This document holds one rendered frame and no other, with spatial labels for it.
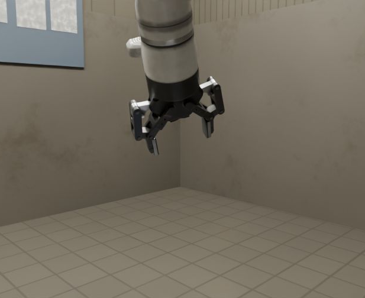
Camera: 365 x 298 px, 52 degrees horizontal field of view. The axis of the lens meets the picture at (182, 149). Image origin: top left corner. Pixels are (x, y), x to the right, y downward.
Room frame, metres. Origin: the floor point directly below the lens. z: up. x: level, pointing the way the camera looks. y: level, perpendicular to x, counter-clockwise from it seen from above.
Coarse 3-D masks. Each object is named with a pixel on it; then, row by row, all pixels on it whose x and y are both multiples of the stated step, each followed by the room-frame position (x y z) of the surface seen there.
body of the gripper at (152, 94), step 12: (156, 84) 0.50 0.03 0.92; (168, 84) 0.50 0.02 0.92; (180, 84) 0.50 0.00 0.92; (192, 84) 0.51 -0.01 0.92; (156, 96) 0.52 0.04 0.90; (168, 96) 0.51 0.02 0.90; (180, 96) 0.51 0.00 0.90; (192, 96) 0.55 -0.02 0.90; (156, 108) 0.54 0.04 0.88; (180, 108) 0.56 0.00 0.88
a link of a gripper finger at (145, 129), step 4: (144, 128) 0.57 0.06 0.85; (148, 128) 0.58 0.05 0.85; (144, 132) 0.56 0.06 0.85; (144, 136) 0.57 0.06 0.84; (148, 140) 0.58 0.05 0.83; (148, 144) 0.58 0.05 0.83; (152, 144) 0.58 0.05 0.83; (148, 148) 0.59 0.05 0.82; (152, 148) 0.59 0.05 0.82; (152, 152) 0.59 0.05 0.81
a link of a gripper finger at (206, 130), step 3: (204, 120) 0.60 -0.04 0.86; (204, 123) 0.61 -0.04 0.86; (207, 123) 0.59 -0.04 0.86; (210, 123) 0.60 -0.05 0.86; (204, 126) 0.61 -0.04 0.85; (207, 126) 0.60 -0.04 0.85; (210, 126) 0.60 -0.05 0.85; (204, 129) 0.62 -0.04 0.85; (207, 129) 0.60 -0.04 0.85; (210, 129) 0.61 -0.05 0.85; (204, 132) 0.62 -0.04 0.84; (207, 132) 0.61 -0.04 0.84; (210, 132) 0.61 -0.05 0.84; (207, 135) 0.61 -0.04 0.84; (210, 135) 0.61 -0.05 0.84
